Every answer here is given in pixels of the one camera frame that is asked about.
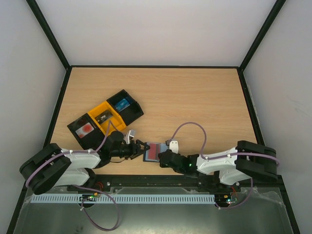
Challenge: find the yellow bin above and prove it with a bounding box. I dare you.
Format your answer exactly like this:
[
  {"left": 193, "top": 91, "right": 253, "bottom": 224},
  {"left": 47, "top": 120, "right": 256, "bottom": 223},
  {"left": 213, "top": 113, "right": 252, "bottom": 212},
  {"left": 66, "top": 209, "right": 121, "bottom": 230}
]
[{"left": 87, "top": 101, "right": 126, "bottom": 134}]

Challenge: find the red credit card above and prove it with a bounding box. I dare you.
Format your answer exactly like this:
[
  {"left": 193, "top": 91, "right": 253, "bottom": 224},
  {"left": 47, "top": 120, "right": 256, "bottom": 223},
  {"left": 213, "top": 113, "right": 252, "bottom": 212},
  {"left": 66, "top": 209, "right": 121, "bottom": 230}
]
[{"left": 147, "top": 143, "right": 161, "bottom": 160}]

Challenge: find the black bin left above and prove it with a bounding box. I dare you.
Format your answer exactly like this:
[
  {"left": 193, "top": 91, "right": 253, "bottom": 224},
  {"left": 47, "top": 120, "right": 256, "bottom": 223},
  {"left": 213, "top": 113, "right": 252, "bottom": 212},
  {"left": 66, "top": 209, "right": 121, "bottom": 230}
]
[{"left": 67, "top": 113, "right": 105, "bottom": 150}]

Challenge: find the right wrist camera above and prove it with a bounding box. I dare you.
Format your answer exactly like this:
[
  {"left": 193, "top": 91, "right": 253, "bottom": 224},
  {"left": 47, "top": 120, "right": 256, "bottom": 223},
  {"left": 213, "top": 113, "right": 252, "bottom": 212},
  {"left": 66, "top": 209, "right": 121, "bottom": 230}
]
[{"left": 166, "top": 139, "right": 179, "bottom": 154}]

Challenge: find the light blue cable duct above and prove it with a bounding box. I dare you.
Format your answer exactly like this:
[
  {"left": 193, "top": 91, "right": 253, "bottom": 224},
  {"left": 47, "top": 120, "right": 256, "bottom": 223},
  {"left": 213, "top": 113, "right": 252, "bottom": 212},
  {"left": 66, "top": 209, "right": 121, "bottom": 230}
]
[{"left": 29, "top": 194, "right": 215, "bottom": 204}]

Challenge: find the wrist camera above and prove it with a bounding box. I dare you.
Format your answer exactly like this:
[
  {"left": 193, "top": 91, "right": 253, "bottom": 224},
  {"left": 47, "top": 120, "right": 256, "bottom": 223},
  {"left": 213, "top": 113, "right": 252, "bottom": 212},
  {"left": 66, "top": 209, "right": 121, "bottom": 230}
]
[
  {"left": 166, "top": 139, "right": 179, "bottom": 154},
  {"left": 124, "top": 129, "right": 136, "bottom": 144}
]

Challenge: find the white red card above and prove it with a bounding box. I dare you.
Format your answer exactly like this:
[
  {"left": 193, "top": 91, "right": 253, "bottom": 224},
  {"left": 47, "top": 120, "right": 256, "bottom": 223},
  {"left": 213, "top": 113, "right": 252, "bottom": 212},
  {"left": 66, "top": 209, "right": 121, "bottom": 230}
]
[{"left": 75, "top": 122, "right": 94, "bottom": 138}]

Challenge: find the navy blue card holder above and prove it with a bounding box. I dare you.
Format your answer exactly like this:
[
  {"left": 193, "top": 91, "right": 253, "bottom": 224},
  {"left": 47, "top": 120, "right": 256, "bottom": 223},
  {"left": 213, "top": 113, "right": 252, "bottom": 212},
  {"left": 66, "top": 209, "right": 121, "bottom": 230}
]
[{"left": 143, "top": 142, "right": 168, "bottom": 162}]

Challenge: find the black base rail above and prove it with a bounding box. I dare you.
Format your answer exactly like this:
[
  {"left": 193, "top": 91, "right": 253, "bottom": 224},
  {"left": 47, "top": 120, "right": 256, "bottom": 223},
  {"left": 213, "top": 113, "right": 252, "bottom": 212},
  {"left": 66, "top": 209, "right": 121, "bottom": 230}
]
[{"left": 84, "top": 175, "right": 222, "bottom": 193}]

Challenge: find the black bin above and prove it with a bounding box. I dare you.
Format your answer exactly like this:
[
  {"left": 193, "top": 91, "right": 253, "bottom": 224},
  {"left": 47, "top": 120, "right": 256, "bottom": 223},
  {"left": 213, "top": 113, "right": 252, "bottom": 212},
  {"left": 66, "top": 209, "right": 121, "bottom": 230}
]
[
  {"left": 107, "top": 89, "right": 144, "bottom": 126},
  {"left": 67, "top": 113, "right": 105, "bottom": 150}
]

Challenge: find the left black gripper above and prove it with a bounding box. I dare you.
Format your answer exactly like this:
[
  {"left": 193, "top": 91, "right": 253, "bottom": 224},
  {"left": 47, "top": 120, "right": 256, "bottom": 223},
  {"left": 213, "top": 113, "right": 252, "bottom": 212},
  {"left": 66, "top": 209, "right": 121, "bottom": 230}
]
[{"left": 111, "top": 139, "right": 150, "bottom": 160}]

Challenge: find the black vip card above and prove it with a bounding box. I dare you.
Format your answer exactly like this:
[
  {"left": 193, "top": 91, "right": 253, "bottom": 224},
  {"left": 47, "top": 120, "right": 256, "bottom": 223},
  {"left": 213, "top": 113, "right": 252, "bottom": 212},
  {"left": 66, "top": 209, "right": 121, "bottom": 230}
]
[{"left": 95, "top": 110, "right": 113, "bottom": 125}]

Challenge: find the black bin right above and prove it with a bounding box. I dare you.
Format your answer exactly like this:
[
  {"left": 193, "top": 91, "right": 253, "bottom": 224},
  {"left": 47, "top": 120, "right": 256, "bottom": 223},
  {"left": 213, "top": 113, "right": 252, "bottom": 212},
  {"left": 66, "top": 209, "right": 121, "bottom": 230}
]
[{"left": 107, "top": 89, "right": 144, "bottom": 126}]

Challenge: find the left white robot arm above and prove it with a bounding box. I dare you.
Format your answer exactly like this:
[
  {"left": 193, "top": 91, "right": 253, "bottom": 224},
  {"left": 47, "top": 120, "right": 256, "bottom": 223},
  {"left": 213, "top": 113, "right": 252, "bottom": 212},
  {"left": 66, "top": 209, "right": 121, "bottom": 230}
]
[{"left": 19, "top": 131, "right": 150, "bottom": 195}]

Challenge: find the loose purple cable loop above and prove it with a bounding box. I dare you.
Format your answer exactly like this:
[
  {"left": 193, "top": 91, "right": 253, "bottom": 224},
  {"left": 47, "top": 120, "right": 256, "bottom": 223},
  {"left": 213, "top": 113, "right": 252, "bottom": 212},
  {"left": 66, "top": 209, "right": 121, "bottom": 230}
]
[{"left": 79, "top": 187, "right": 122, "bottom": 231}]

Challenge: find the black enclosure frame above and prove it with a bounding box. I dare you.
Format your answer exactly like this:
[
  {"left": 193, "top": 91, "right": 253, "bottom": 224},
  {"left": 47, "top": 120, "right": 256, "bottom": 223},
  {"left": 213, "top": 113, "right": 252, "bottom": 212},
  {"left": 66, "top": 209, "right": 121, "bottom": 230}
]
[{"left": 0, "top": 0, "right": 312, "bottom": 234}]

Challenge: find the blue card in bin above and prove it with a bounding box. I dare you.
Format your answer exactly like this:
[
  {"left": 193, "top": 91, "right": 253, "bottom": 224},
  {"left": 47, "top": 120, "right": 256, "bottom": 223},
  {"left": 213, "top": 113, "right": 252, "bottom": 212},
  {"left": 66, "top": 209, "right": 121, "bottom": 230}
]
[{"left": 115, "top": 98, "right": 131, "bottom": 112}]

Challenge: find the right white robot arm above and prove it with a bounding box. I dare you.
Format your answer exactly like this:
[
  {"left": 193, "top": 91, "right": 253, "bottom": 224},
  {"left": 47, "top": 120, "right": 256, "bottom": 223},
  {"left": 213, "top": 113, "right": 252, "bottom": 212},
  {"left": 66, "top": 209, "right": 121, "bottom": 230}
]
[{"left": 158, "top": 140, "right": 279, "bottom": 191}]

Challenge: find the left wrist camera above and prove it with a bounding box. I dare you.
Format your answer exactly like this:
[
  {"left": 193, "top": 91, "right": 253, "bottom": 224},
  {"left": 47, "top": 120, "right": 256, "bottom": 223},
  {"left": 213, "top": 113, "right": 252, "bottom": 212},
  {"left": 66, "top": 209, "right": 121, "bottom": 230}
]
[{"left": 124, "top": 129, "right": 136, "bottom": 144}]

